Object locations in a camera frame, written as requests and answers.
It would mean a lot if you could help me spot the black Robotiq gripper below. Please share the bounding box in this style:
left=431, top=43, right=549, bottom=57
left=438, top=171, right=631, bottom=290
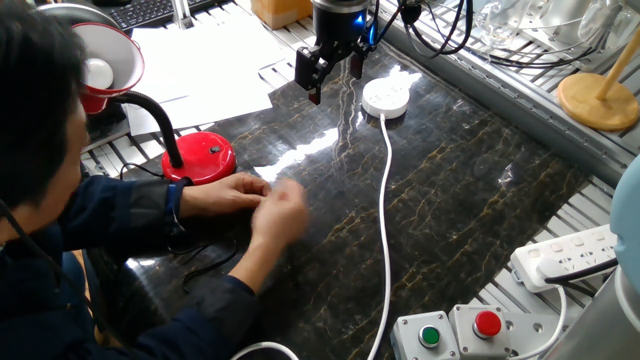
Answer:
left=293, top=7, right=373, bottom=107

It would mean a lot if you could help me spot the round white power socket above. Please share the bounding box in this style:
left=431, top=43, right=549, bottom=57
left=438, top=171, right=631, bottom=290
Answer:
left=360, top=76, right=411, bottom=120

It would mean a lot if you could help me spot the white socket cable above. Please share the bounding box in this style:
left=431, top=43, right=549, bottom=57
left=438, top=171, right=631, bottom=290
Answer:
left=229, top=113, right=569, bottom=360

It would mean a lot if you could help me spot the person's left forearm navy sleeve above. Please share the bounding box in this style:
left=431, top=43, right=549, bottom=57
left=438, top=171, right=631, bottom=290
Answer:
left=59, top=174, right=196, bottom=251

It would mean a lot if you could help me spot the person's right forearm navy sleeve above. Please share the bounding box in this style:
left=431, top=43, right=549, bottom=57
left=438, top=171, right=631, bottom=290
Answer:
left=134, top=234, right=274, bottom=360

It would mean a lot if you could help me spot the red gooseneck desk lamp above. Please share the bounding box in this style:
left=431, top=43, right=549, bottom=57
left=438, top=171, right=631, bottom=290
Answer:
left=72, top=22, right=237, bottom=186

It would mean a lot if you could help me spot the white rectangular power strip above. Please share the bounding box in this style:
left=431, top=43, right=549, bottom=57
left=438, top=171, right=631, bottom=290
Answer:
left=509, top=223, right=619, bottom=294

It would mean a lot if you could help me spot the person's right hand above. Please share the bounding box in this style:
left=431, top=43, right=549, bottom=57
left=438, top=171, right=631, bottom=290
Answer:
left=249, top=178, right=311, bottom=249

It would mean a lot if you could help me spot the person's left hand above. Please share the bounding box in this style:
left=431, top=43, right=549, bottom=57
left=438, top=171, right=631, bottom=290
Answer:
left=178, top=171, right=274, bottom=219

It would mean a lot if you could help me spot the small tan cardboard box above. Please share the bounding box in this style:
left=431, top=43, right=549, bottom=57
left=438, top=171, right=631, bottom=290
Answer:
left=249, top=0, right=314, bottom=30

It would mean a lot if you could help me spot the white paper sheet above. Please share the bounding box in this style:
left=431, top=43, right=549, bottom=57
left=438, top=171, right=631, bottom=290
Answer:
left=122, top=74, right=275, bottom=137
left=129, top=17, right=289, bottom=104

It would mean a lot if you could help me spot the clear plastic bag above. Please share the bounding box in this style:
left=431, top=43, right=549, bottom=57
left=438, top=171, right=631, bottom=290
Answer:
left=472, top=0, right=640, bottom=56

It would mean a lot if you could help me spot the black computer keyboard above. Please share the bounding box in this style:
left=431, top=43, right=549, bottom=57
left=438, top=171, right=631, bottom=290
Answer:
left=107, top=0, right=221, bottom=31

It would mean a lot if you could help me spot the wooden round base stand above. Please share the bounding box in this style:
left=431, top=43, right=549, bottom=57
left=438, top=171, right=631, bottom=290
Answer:
left=556, top=37, right=640, bottom=132

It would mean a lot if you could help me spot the grey rounded object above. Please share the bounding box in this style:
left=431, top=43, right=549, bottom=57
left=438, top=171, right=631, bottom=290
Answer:
left=34, top=2, right=121, bottom=29

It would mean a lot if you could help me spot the grey box red button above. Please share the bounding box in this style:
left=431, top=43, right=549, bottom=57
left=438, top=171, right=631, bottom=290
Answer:
left=448, top=303, right=512, bottom=360

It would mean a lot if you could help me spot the person's head black hair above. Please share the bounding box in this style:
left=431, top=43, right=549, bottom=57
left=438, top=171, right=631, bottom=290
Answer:
left=0, top=2, right=101, bottom=237

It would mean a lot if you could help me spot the person's torso navy jacket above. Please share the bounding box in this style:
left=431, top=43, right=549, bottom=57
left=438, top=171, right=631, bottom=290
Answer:
left=0, top=174, right=261, bottom=360

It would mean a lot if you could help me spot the black gripper cable bundle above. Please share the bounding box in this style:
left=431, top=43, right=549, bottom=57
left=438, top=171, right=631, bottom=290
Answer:
left=369, top=0, right=474, bottom=59

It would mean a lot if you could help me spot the silver metal post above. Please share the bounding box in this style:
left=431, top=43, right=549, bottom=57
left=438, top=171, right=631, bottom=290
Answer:
left=172, top=0, right=195, bottom=30

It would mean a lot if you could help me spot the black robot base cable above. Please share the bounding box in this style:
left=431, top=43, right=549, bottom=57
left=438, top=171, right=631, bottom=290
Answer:
left=543, top=257, right=620, bottom=300

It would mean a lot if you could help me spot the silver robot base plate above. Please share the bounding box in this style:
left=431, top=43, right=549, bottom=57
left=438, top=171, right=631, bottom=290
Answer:
left=502, top=312, right=569, bottom=360

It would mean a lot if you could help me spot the thin black neck cord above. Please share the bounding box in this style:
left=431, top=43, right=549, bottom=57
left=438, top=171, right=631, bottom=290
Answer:
left=0, top=199, right=109, bottom=336

